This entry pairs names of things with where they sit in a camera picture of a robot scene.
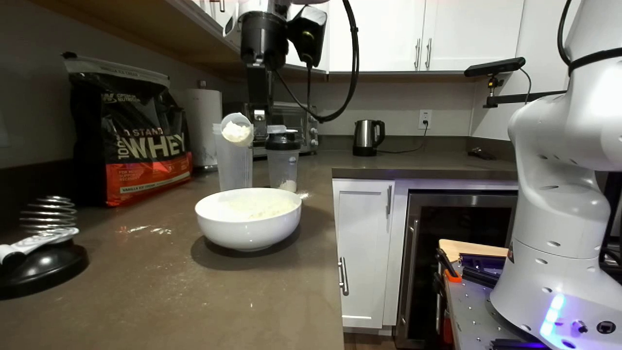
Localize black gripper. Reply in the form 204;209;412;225
241;11;288;122

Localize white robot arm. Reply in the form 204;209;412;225
490;0;622;350

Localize open clear plastic cup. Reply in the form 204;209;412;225
216;134;253;190

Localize white ceramic bowl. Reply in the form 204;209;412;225
194;186;301;252

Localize silver toaster oven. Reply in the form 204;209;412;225
251;100;319;157

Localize white paper towel roll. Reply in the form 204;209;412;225
187;89;222;169

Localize stainless electric kettle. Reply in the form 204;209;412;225
352;118;385;155

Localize white protein powder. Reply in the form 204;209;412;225
206;194;297;221

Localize black whey protein bag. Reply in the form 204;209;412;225
62;52;192;205

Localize white upper cabinets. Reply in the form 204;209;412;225
350;0;562;73

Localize white lower cabinet door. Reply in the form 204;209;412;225
332;178;393;330

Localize black lid with foil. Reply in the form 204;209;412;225
0;194;89;299

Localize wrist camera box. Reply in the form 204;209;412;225
288;5;328;65

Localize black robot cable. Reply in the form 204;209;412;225
270;0;361;124

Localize black camera on stand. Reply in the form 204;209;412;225
464;56;546;108

